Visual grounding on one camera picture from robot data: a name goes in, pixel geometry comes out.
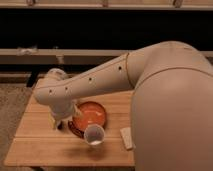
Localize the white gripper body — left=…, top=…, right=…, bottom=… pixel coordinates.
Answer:
left=50, top=101, right=76, bottom=120

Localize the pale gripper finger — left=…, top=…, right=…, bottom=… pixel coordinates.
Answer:
left=49, top=115, right=57, bottom=130
left=75, top=107, right=82, bottom=117

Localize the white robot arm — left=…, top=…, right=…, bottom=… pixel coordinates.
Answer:
left=34, top=41, right=213, bottom=171

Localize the black eraser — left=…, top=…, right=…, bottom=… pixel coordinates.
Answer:
left=57, top=121, right=63, bottom=130

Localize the orange plate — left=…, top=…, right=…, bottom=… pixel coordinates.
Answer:
left=73, top=101, right=107, bottom=131

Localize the white sponge block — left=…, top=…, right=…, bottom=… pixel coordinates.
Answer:
left=120, top=127, right=133, bottom=150

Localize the grey metal rail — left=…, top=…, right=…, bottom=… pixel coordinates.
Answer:
left=0, top=49, right=137, bottom=65

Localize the white ceramic cup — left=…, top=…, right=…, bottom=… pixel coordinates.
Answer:
left=84, top=124, right=105, bottom=147

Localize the wooden table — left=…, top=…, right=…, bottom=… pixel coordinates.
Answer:
left=4, top=91, right=134, bottom=167

